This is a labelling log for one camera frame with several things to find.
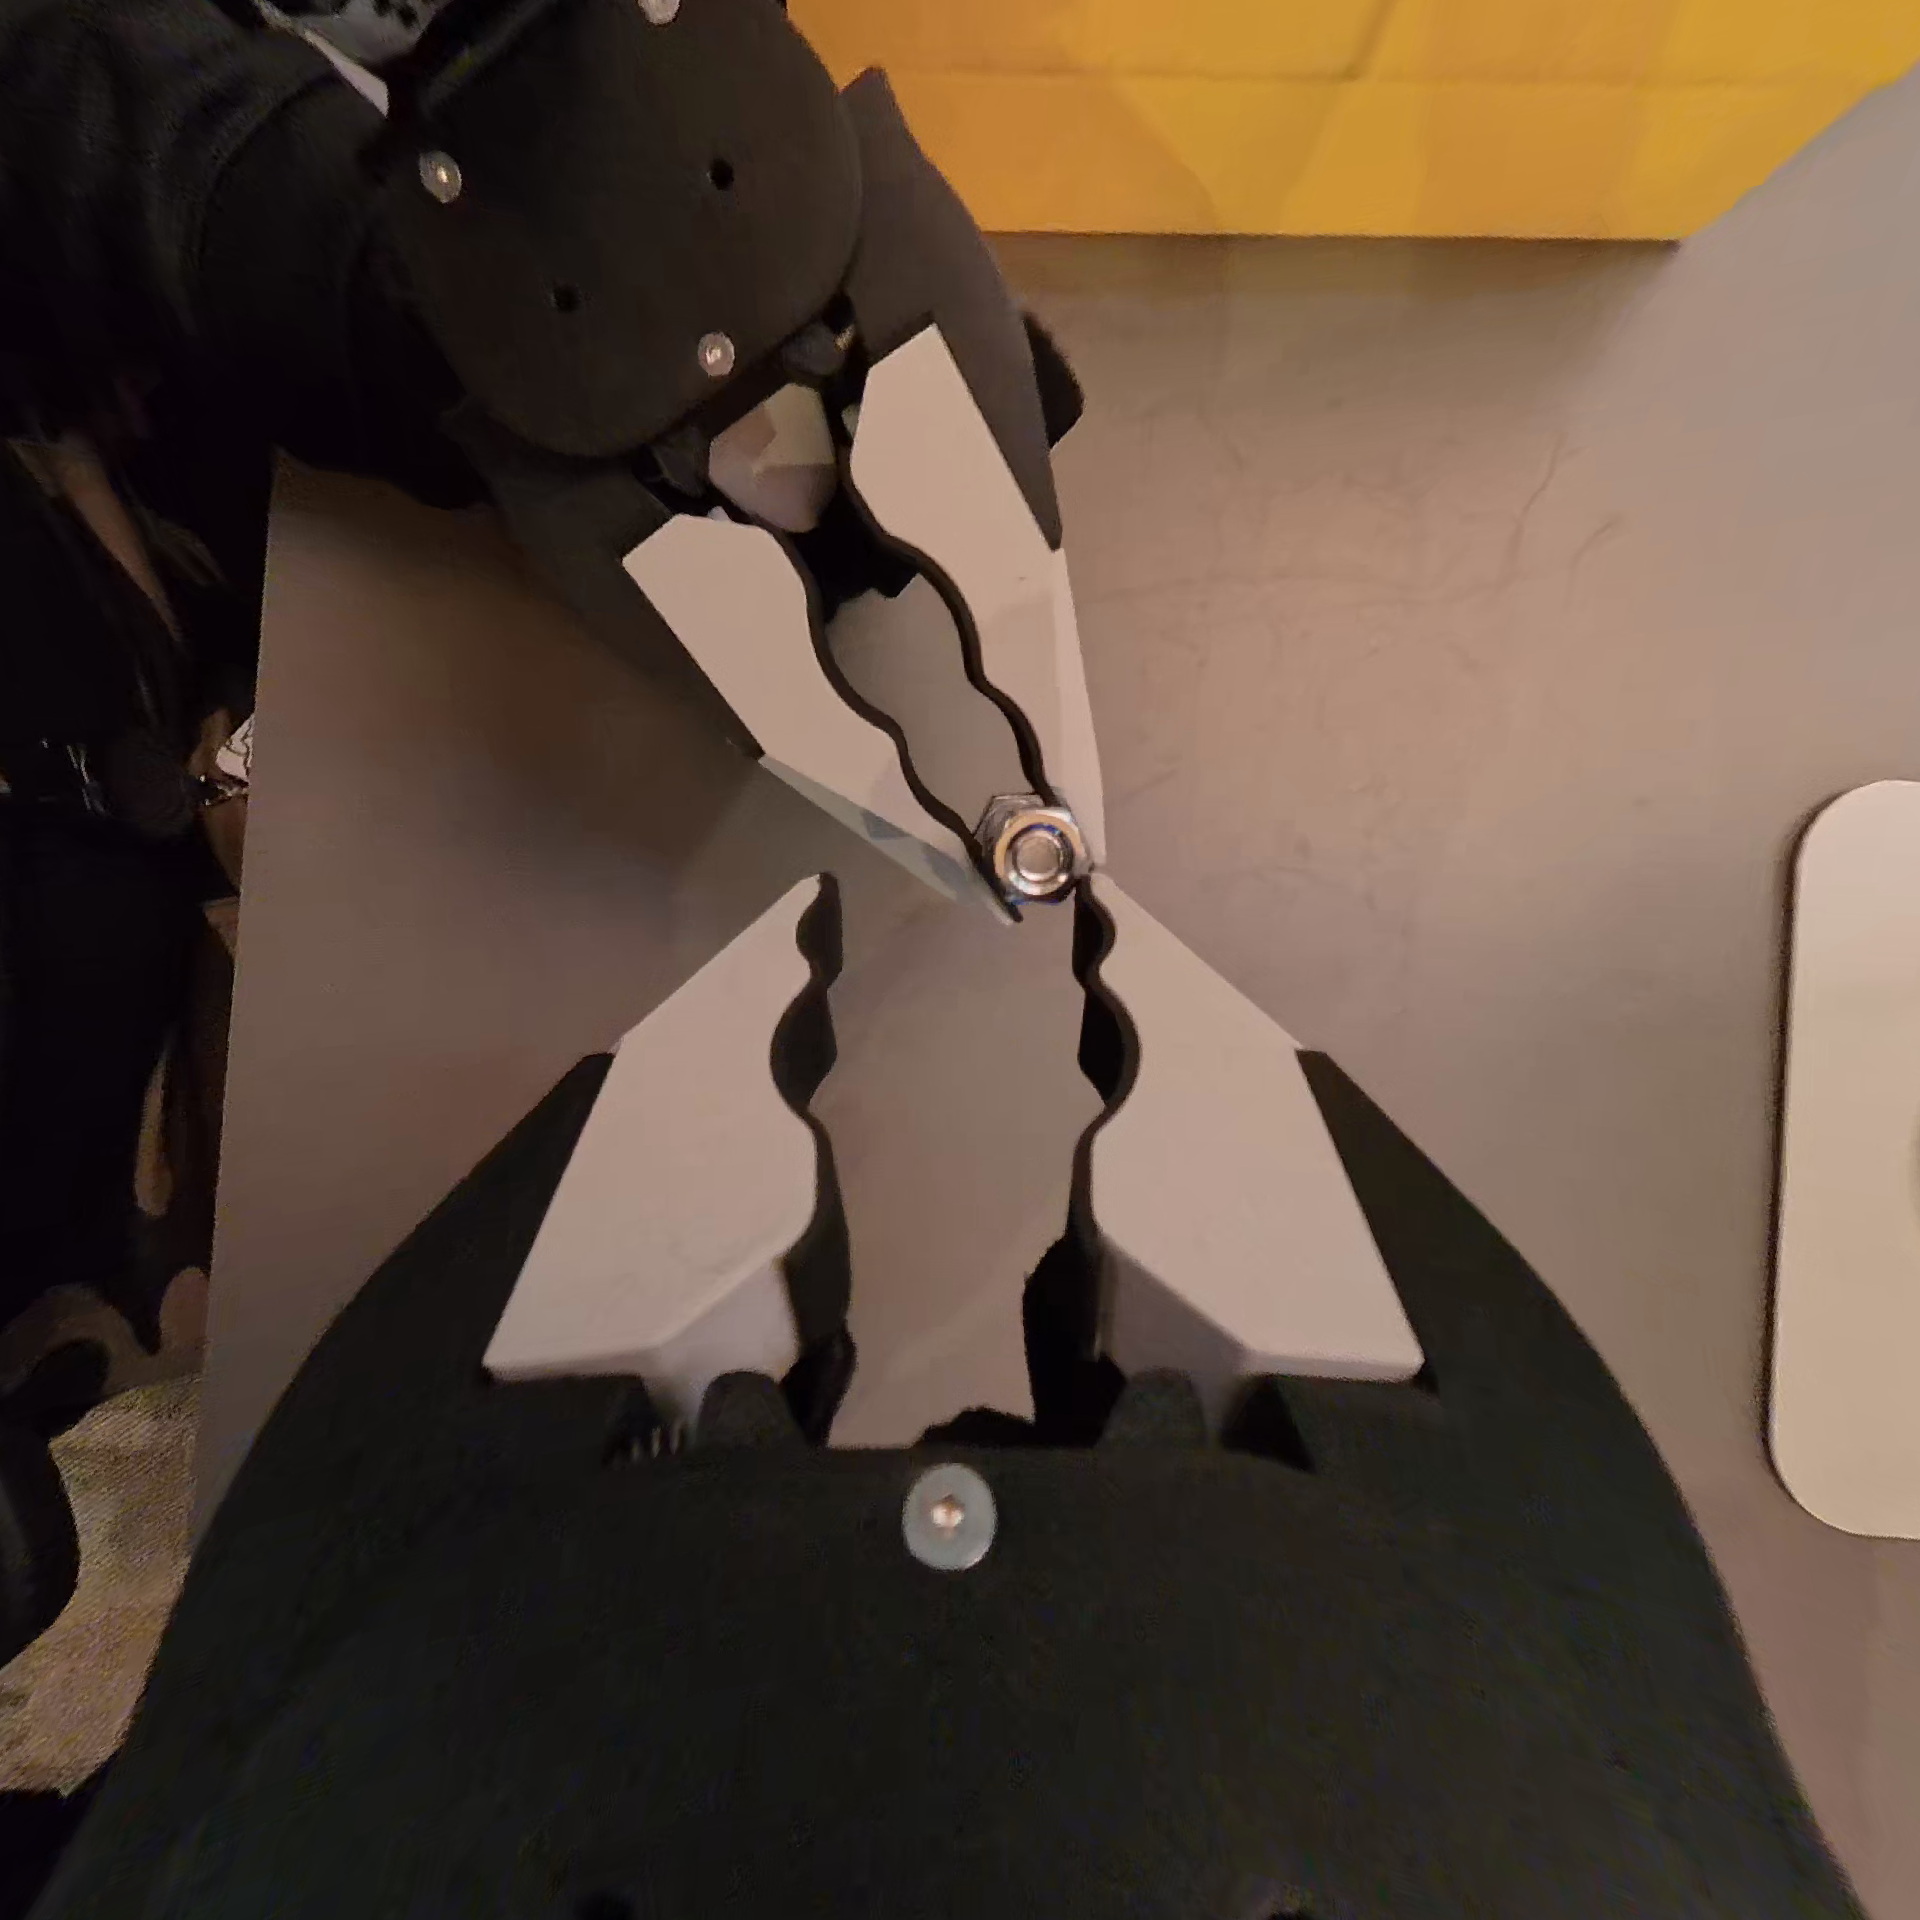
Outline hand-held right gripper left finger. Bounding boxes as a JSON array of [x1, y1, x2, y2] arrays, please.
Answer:
[[479, 872, 856, 1444]]

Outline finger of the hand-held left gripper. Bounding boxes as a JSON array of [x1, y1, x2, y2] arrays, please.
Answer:
[[618, 510, 1023, 929], [831, 321, 1112, 875]]

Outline yellow plastic bin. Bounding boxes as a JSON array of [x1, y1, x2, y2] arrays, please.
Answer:
[[778, 0, 1920, 245]]

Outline silver hex nut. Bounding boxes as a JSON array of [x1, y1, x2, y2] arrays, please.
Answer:
[[978, 800, 1085, 913]]

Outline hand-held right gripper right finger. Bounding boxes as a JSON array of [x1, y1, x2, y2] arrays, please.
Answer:
[[1023, 874, 1431, 1444]]

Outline person's left hand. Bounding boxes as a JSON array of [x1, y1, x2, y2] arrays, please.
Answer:
[[26, 12, 501, 510]]

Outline white stand with clear arms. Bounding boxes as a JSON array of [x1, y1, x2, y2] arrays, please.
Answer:
[[1767, 780, 1920, 1542]]

